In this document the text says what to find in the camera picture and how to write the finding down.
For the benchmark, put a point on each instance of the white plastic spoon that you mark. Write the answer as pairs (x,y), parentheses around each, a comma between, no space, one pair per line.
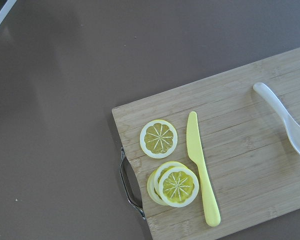
(292,128)

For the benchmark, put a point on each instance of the single lemon slice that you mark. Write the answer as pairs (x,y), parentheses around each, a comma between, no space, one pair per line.
(158,139)

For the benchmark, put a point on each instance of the yellow plastic knife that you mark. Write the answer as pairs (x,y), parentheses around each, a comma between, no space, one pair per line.
(195,153)

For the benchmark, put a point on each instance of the lower stacked lemon slice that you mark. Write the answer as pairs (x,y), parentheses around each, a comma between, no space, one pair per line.
(154,178)

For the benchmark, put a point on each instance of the stacked lemon slice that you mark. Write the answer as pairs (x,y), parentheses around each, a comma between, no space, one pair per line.
(178,187)
(154,178)

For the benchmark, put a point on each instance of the top stacked lemon slice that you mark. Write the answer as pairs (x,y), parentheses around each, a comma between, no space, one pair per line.
(178,187)

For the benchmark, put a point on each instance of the bamboo cutting board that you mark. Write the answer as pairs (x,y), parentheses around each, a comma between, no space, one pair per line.
(253,169)

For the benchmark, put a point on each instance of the metal cutting board handle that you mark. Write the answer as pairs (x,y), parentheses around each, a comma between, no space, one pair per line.
(126,184)

